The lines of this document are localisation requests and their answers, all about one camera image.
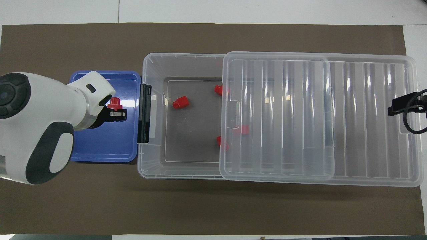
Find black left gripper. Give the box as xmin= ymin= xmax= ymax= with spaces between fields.
xmin=85 ymin=107 xmax=128 ymax=130

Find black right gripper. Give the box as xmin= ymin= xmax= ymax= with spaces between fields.
xmin=387 ymin=93 xmax=427 ymax=117

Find clear ribbed box lid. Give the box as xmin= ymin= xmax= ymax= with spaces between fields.
xmin=219 ymin=51 xmax=424 ymax=187

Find blue plastic tray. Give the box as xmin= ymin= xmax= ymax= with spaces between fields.
xmin=68 ymin=70 xmax=141 ymax=163

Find clear plastic storage box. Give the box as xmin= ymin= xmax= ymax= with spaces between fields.
xmin=137 ymin=53 xmax=336 ymax=180

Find brown table mat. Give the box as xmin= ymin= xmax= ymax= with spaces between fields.
xmin=0 ymin=23 xmax=426 ymax=236

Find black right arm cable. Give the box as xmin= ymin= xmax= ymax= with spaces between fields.
xmin=403 ymin=88 xmax=427 ymax=135

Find black box latch handle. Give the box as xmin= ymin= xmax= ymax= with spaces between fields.
xmin=137 ymin=84 xmax=153 ymax=144

